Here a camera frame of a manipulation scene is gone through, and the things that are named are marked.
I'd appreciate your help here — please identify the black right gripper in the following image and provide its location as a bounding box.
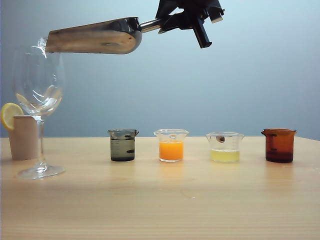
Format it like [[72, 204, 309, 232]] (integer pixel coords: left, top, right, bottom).
[[154, 0, 223, 49]]

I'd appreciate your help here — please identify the brown paper cup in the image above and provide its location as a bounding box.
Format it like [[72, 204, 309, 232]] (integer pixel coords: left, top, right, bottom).
[[8, 115, 40, 161]]

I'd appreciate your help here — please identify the amber brown glass beaker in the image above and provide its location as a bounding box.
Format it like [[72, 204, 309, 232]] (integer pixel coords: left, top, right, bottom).
[[260, 128, 298, 164]]

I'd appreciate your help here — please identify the yellow lemon slice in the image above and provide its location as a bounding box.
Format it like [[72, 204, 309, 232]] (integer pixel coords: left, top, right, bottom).
[[0, 102, 25, 131]]

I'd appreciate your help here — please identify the clear beaker with orange juice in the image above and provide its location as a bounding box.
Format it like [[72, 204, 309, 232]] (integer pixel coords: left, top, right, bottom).
[[153, 128, 189, 163]]

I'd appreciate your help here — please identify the smoked grey glass beaker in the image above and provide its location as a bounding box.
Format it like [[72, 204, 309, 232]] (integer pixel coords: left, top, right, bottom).
[[107, 128, 140, 163]]

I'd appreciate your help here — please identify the clear beaker with yellow liquid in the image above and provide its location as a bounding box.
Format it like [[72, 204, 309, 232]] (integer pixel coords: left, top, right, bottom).
[[205, 131, 245, 164]]

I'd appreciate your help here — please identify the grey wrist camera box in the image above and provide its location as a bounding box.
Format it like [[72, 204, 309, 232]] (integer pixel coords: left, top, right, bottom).
[[209, 8, 225, 25]]

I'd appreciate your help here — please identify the stainless steel ice scoop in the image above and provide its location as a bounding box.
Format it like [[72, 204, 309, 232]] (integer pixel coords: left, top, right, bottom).
[[44, 16, 167, 55]]

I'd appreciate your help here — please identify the clear ice cube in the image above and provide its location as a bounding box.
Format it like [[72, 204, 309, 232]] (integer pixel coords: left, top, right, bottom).
[[31, 37, 49, 59]]

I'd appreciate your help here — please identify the clear wine glass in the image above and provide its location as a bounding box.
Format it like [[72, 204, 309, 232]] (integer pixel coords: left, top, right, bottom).
[[11, 44, 67, 181]]

